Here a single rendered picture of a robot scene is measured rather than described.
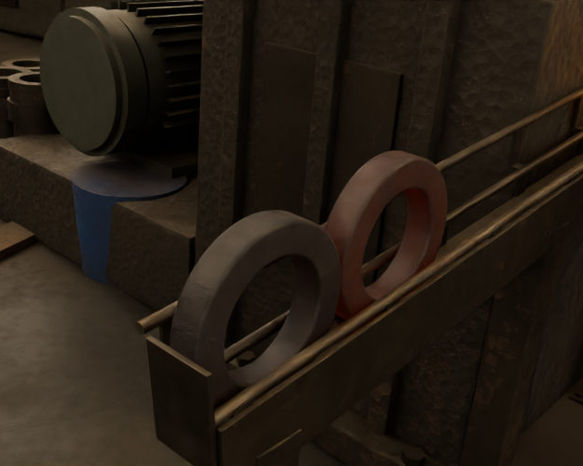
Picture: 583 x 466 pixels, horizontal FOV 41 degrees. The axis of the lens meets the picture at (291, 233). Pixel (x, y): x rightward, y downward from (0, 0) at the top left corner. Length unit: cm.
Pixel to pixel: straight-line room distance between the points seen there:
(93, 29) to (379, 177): 137
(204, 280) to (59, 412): 106
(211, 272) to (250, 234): 4
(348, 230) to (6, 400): 111
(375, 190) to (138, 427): 98
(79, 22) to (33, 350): 81
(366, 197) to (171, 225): 115
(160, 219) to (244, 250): 127
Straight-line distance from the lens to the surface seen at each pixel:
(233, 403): 64
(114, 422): 161
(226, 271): 60
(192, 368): 61
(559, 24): 118
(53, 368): 178
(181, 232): 180
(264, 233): 62
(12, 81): 249
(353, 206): 72
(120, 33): 200
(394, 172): 74
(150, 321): 66
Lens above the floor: 97
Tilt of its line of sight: 23 degrees down
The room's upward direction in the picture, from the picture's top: 5 degrees clockwise
